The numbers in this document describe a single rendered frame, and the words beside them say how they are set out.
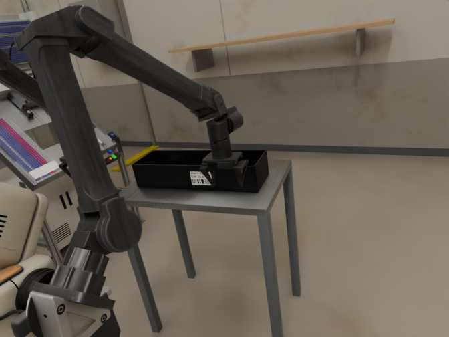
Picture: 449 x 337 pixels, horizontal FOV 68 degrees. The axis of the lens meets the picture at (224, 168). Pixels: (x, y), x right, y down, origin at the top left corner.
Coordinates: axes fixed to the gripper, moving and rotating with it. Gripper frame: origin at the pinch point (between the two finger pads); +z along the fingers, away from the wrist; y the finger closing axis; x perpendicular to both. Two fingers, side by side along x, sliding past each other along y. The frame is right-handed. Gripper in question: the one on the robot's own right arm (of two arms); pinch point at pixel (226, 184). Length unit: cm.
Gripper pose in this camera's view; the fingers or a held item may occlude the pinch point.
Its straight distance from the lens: 99.3
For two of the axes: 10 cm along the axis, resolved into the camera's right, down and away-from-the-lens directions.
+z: 1.5, 9.1, 3.8
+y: -9.2, -0.1, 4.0
